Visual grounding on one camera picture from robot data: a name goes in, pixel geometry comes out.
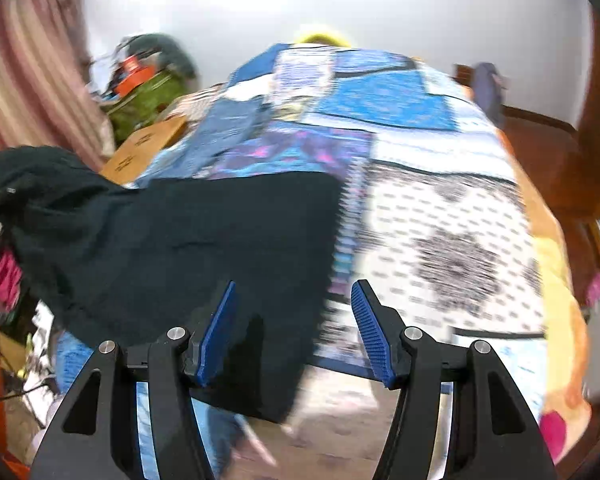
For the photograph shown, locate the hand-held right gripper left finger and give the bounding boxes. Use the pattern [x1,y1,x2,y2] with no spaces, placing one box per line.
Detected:
[30,280,237,480]

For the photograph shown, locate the orange box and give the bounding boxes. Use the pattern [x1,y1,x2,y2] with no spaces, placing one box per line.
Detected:
[115,57,154,97]

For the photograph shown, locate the blue patchwork blanket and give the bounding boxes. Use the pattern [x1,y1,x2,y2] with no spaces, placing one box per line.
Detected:
[55,42,548,480]

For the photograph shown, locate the pink cloth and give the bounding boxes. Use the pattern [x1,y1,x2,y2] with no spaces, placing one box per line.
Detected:
[0,252,24,309]

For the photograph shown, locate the grey backpack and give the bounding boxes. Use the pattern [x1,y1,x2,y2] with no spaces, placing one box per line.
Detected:
[472,62,509,129]

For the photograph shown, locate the striped pink curtain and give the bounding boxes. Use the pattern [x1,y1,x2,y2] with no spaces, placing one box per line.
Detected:
[0,0,115,192]

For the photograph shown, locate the yellow foam tube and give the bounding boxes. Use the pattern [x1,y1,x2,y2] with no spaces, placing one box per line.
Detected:
[297,30,354,47]

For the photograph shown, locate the wooden lap desk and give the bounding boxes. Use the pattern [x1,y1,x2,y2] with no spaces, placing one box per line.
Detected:
[100,115,188,186]

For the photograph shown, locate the green patterned storage box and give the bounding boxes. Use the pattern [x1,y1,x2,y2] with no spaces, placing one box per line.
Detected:
[107,67,187,144]

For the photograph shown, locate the black pants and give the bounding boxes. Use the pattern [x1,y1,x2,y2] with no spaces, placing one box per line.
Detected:
[0,145,342,423]

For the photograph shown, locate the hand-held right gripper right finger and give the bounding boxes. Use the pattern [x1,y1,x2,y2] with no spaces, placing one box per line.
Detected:
[351,280,558,480]

